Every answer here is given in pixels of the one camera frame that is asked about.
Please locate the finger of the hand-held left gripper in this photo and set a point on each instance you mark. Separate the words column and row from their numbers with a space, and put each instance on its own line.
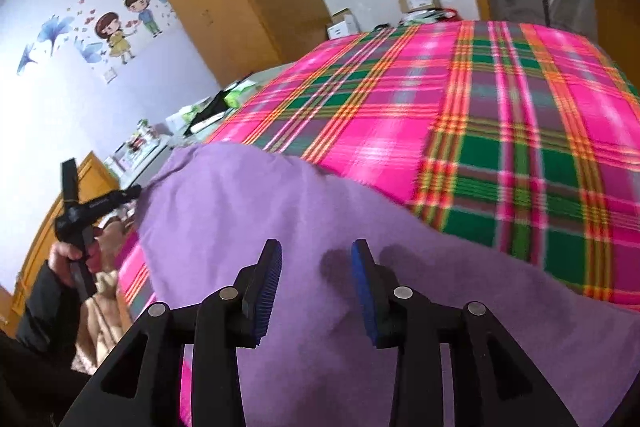
column 125, row 197

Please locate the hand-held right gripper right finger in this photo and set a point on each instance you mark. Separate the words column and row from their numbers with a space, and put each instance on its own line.
column 361, row 294

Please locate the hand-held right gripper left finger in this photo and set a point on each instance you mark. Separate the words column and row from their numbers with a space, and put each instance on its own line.
column 267, row 294

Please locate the purple sweater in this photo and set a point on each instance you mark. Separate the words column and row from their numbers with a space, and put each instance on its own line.
column 300, row 207

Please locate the person's left forearm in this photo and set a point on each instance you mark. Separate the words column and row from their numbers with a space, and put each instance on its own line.
column 45, row 332

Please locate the person's left hand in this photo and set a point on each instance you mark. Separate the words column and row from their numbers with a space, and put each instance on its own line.
column 62, row 257

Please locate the wooden cabinet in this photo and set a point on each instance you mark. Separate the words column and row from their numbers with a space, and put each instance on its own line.
column 45, row 227

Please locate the white cabinet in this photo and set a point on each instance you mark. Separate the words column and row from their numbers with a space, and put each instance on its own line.
column 145, row 162

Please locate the green tissue pack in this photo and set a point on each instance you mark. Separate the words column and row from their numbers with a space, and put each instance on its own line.
column 182, row 117
column 239, row 94

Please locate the beige fleece cloth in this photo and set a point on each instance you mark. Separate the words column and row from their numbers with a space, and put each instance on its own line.
column 100, row 307

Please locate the white tube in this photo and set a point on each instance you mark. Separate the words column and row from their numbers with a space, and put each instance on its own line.
column 207, row 123

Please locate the black cloth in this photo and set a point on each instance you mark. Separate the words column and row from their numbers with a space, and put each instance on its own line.
column 207, row 109

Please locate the folding table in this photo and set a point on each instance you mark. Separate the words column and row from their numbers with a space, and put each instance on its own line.
column 260, row 82

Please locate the pink plaid blanket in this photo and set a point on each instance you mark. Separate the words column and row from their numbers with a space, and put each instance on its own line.
column 400, row 107

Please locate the white cardboard box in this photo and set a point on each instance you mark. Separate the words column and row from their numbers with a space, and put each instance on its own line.
column 344, row 26

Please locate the wooden door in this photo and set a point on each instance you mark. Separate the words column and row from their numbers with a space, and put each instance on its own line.
column 610, row 7

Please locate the wall switch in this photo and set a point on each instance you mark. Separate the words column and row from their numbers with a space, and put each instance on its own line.
column 110, row 76

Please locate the cartoon couple wall sticker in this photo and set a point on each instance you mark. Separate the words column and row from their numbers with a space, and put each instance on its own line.
column 115, row 32

